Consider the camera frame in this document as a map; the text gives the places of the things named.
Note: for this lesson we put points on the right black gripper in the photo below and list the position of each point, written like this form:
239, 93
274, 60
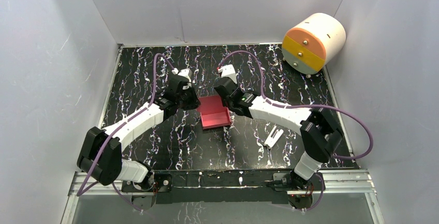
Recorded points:
235, 85

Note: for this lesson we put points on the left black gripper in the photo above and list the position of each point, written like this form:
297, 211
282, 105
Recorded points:
191, 100

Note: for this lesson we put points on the pink paper box sheet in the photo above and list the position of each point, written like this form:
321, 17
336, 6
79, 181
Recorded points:
212, 112

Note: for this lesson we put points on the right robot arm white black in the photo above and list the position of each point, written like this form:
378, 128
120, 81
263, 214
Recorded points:
318, 128

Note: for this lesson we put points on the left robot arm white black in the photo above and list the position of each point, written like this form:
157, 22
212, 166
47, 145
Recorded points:
101, 153

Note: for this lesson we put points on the small white plastic clip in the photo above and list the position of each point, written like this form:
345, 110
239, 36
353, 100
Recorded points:
273, 137

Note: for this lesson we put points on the round drawer cabinet toy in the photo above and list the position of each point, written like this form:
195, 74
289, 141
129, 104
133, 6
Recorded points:
311, 44

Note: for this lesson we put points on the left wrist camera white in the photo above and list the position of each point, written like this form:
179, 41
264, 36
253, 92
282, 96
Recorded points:
186, 73

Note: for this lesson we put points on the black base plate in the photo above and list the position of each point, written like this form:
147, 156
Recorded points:
297, 198

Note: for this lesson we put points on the aluminium front rail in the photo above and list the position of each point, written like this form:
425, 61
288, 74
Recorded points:
336, 181

